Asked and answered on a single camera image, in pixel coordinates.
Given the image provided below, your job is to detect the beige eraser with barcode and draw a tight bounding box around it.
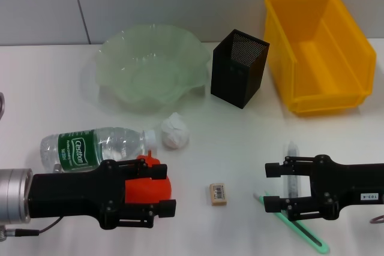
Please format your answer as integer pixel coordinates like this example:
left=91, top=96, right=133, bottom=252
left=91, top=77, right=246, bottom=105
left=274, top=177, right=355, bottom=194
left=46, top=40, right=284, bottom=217
left=208, top=182, right=228, bottom=207

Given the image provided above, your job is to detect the yellow plastic bin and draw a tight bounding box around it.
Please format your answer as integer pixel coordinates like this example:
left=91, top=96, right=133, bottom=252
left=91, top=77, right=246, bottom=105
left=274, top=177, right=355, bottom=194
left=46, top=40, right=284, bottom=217
left=263, top=0, right=377, bottom=118

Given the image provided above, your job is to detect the black mesh pen holder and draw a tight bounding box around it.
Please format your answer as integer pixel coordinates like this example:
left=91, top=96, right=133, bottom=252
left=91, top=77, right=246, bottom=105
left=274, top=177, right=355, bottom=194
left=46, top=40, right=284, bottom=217
left=210, top=29, right=270, bottom=110

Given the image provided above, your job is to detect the mint green utility knife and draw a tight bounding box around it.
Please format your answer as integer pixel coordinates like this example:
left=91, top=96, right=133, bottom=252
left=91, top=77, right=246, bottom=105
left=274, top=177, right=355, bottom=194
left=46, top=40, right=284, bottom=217
left=253, top=191, right=330, bottom=254

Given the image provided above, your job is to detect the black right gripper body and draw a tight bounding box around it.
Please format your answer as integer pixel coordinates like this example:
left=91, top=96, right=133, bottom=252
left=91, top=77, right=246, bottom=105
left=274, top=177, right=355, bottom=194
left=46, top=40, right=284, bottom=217
left=308, top=154, right=384, bottom=221

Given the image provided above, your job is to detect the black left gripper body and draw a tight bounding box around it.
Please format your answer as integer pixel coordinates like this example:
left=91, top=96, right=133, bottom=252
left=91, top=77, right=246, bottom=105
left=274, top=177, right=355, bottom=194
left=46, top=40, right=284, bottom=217
left=28, top=159, right=127, bottom=230

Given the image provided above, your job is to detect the grey marker pen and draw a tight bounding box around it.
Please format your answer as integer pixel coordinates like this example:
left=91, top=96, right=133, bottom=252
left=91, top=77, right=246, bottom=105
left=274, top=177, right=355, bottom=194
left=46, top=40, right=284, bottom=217
left=283, top=140, right=301, bottom=206

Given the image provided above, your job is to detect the left arm cable with connector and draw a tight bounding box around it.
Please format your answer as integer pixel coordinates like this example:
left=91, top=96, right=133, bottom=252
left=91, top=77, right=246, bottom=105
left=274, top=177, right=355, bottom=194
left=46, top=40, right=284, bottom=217
left=0, top=216, right=64, bottom=242

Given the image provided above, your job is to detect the white paper ball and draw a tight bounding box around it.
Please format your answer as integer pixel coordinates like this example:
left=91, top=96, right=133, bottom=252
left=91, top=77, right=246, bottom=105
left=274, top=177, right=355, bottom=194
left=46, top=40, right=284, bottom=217
left=160, top=112, right=191, bottom=150

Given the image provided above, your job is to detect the pale green wavy glass plate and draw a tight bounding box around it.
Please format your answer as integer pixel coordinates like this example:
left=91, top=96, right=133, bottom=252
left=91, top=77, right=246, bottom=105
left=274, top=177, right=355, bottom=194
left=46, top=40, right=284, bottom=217
left=95, top=23, right=211, bottom=113

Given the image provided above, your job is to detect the orange fruit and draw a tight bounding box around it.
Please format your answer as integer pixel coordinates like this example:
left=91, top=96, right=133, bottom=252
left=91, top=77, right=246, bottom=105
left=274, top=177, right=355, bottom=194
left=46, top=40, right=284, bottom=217
left=124, top=153, right=172, bottom=204

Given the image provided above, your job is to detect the clear green-label water bottle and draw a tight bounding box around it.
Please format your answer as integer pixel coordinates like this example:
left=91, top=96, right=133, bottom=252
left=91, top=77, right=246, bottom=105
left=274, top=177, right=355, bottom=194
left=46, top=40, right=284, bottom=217
left=40, top=127, right=157, bottom=174

